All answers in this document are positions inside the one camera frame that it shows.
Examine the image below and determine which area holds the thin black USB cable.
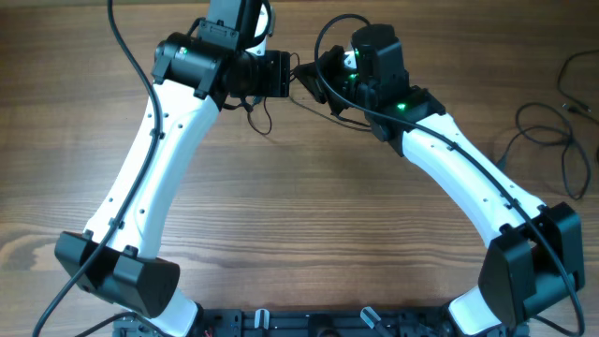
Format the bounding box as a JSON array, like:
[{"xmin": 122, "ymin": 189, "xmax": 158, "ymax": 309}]
[
  {"xmin": 495, "ymin": 101, "xmax": 592, "ymax": 201},
  {"xmin": 555, "ymin": 49, "xmax": 599, "ymax": 116},
  {"xmin": 222, "ymin": 51, "xmax": 375, "ymax": 137}
]

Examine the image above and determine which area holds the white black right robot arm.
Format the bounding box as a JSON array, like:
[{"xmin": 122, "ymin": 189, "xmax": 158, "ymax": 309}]
[{"xmin": 293, "ymin": 23, "xmax": 585, "ymax": 336}]

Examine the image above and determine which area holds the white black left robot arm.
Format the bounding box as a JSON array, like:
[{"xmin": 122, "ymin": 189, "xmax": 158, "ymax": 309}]
[{"xmin": 54, "ymin": 1, "xmax": 289, "ymax": 336}]

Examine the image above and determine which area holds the thick black camera cable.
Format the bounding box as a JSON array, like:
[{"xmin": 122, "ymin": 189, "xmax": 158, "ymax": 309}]
[{"xmin": 313, "ymin": 12, "xmax": 586, "ymax": 337}]

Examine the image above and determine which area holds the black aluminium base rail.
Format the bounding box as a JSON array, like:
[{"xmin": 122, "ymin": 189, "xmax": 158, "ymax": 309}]
[{"xmin": 114, "ymin": 306, "xmax": 530, "ymax": 337}]

